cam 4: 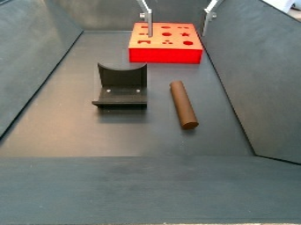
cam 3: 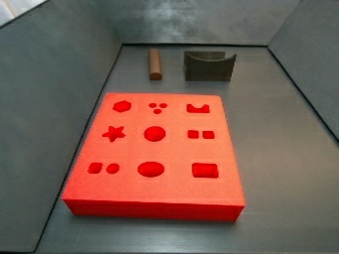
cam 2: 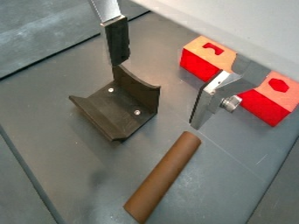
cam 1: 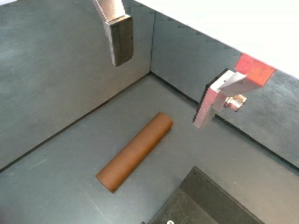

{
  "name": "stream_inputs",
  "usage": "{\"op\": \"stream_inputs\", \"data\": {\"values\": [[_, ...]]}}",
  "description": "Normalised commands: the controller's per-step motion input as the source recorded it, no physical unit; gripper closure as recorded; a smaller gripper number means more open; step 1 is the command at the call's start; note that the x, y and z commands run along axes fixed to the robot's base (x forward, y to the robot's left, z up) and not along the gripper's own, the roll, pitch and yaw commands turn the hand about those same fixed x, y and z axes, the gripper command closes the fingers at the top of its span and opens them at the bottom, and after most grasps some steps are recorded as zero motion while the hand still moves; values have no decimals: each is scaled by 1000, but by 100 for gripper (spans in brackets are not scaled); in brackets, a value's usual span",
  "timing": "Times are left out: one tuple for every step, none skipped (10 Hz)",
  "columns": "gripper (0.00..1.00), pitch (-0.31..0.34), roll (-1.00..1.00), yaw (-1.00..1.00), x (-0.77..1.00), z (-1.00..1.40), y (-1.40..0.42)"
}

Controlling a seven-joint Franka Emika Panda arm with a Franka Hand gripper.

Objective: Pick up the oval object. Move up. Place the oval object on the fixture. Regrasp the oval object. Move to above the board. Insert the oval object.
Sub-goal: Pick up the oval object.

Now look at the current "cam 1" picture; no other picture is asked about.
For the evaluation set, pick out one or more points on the brown oval rod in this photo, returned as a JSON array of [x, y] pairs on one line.
[[121, 165]]

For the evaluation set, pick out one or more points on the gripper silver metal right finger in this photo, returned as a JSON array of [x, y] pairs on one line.
[[222, 93]]

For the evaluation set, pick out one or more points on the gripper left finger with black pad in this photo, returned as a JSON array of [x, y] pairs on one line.
[[118, 29]]

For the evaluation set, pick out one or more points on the dark grey curved fixture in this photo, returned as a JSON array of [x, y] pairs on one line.
[[200, 202]]

